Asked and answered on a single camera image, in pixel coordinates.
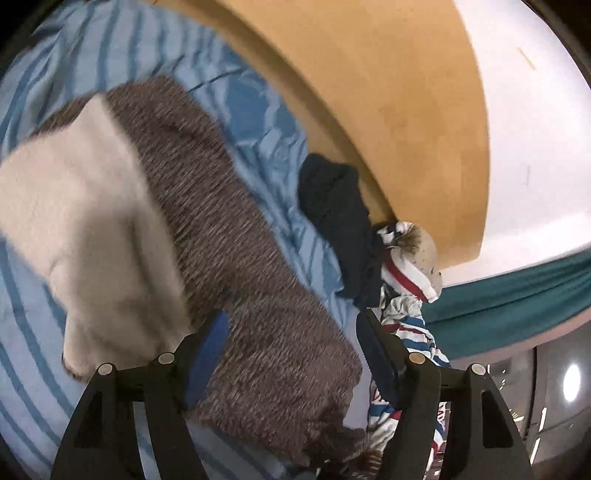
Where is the blue striped duvet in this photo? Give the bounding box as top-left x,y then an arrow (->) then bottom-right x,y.
0,0 -> 370,480

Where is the star print pillow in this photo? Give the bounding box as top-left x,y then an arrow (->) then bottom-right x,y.
376,222 -> 444,303

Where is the brown speckled knit sweater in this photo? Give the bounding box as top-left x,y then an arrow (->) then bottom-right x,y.
0,76 -> 370,467

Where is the red blue striped printed blanket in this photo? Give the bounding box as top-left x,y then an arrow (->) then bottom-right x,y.
367,286 -> 451,462

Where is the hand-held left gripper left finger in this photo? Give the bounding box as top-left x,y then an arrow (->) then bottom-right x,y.
50,309 -> 230,480

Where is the wooden headboard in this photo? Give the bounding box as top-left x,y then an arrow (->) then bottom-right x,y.
152,0 -> 490,278

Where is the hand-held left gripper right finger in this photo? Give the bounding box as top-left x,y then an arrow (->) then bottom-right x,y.
355,308 -> 536,480

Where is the window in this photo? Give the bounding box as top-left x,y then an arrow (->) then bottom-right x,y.
489,337 -> 591,462

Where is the teal curtain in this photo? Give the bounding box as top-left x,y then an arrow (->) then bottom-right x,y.
422,251 -> 591,361

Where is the dark navy garment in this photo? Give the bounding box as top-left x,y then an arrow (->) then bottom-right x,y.
298,154 -> 384,310

